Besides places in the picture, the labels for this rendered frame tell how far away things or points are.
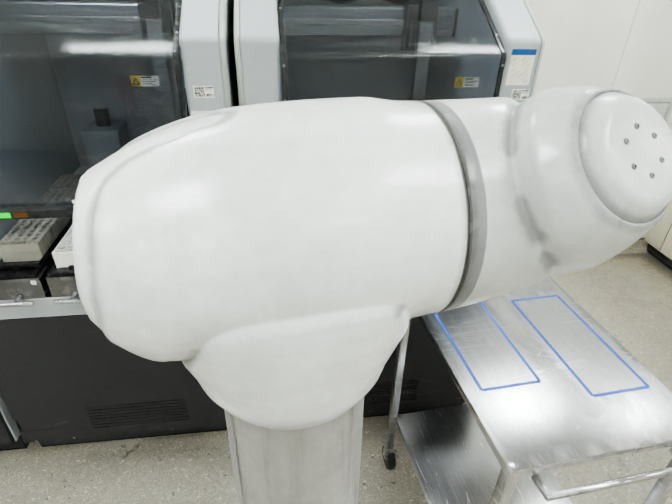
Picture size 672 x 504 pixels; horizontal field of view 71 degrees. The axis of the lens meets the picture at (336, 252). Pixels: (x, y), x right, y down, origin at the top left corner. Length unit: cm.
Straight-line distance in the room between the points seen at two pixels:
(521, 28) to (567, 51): 136
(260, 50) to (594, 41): 201
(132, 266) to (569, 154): 21
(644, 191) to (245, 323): 20
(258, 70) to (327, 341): 114
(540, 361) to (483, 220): 99
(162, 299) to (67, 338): 151
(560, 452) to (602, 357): 33
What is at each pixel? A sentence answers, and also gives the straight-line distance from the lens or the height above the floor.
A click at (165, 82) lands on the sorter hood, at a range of 135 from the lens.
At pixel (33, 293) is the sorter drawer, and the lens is 165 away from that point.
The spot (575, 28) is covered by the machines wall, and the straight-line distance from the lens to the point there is 287.
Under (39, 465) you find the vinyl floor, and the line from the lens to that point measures 220.
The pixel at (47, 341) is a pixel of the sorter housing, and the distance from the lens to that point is 176.
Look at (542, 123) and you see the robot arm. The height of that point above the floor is 154.
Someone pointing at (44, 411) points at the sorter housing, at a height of 26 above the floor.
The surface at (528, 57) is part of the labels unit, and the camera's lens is 151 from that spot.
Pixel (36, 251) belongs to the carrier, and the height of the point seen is 85.
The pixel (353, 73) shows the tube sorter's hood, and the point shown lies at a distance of 134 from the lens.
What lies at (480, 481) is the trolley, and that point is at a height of 28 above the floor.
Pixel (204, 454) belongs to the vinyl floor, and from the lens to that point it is 202.
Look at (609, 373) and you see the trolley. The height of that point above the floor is 82.
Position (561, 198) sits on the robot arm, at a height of 151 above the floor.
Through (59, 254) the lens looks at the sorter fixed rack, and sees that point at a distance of 159.
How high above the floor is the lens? 160
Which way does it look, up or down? 32 degrees down
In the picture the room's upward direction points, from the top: 1 degrees clockwise
